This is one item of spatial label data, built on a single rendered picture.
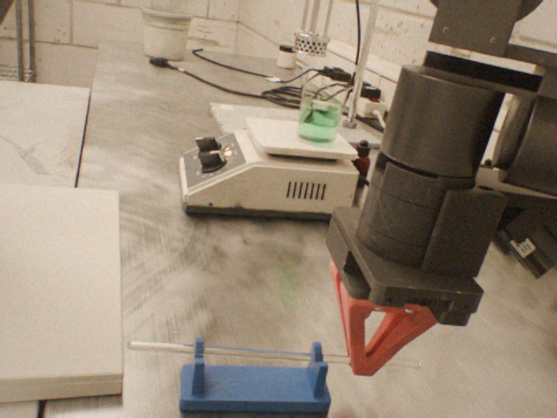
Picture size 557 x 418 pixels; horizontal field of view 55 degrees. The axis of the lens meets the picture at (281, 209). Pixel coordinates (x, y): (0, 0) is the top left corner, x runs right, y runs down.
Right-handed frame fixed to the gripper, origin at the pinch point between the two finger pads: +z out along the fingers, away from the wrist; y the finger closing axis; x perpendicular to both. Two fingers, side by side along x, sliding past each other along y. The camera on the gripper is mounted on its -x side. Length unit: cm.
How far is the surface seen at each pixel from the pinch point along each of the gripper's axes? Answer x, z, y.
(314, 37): -7, -15, 68
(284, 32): -22, -5, 189
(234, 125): 5, 2, 64
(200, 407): 10.8, 3.0, -1.7
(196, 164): 11.6, -0.5, 34.1
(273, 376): 5.9, 2.2, 0.6
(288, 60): -17, -1, 142
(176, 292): 12.7, 3.4, 11.9
